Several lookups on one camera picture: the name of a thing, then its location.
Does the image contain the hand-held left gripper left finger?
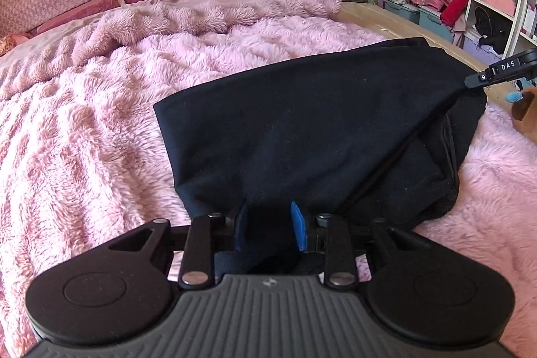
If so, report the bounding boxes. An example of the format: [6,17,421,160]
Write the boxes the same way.
[107,198,249,291]

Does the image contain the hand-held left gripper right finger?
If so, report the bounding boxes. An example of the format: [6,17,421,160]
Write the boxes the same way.
[291,201,431,290]

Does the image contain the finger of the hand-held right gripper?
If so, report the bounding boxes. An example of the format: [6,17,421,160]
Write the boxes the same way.
[464,70,498,91]

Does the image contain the black pants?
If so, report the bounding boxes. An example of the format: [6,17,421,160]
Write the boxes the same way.
[153,37,488,275]

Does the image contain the purple storage bin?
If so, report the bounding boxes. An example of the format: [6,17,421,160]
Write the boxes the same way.
[460,34,505,66]

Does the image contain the large brown teddy bear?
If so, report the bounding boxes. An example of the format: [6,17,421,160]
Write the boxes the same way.
[509,87,537,144]

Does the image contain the pink fluffy bed blanket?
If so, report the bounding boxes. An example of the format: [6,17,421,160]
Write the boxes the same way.
[0,12,537,358]

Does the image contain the red floral pillow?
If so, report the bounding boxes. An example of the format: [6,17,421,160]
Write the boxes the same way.
[0,33,27,57]

